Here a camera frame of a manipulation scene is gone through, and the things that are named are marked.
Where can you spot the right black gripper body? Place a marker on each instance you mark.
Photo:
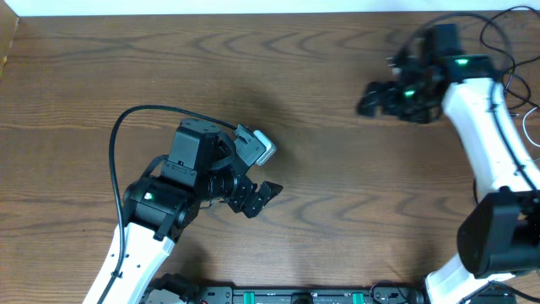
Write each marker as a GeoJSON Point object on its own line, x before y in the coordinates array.
{"type": "Point", "coordinates": [407, 101]}

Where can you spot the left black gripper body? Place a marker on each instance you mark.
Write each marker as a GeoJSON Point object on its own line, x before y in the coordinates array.
{"type": "Point", "coordinates": [238, 197]}

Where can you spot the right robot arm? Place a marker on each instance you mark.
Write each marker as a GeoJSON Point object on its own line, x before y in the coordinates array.
{"type": "Point", "coordinates": [499, 240]}

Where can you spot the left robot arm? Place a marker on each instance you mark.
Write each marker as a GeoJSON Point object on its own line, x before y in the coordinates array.
{"type": "Point", "coordinates": [204, 164]}

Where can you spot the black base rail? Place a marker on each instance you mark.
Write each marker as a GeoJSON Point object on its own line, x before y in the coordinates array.
{"type": "Point", "coordinates": [172, 288]}

